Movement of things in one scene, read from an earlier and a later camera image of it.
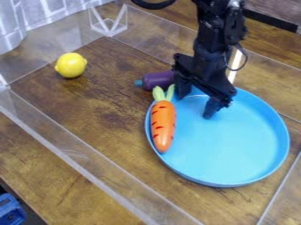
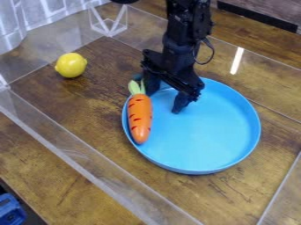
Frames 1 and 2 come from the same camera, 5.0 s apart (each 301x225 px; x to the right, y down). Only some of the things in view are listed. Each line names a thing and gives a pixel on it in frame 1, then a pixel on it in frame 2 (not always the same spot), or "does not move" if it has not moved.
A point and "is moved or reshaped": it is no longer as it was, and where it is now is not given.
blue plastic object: [12, 214] does not move
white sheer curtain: [23, 14] does not move
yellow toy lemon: [71, 64] does not move
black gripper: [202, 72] -> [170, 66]
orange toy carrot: [163, 119] -> [139, 112]
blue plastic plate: [230, 150] is moved or reshaped
